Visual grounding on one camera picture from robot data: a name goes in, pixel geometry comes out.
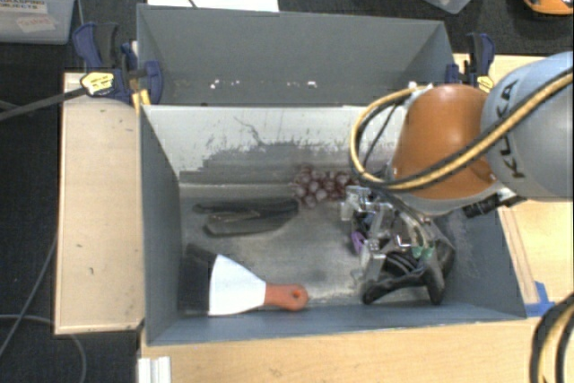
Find pale wood board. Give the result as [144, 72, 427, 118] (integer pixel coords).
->
[53, 71, 145, 336]

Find black curved object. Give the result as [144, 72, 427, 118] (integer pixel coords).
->
[361, 242, 456, 307]

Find paint brush with orange handle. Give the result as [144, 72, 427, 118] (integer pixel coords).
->
[178, 243, 311, 318]

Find grey metal bin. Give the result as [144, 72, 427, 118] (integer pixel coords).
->
[134, 3, 529, 347]

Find purple toy grapes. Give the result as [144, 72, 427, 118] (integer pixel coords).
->
[288, 164, 361, 210]

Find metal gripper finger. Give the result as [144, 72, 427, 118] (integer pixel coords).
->
[361, 239, 388, 289]
[339, 186, 374, 222]

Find black long clip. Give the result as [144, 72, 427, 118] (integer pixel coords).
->
[192, 197, 300, 238]

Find black cylinder on white bracket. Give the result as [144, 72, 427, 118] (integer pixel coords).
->
[463, 188, 517, 220]

